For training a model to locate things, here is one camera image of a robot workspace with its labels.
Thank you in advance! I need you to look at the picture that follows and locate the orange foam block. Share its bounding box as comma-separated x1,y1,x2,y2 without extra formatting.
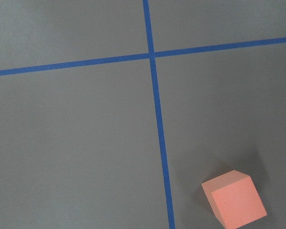
202,170,267,229

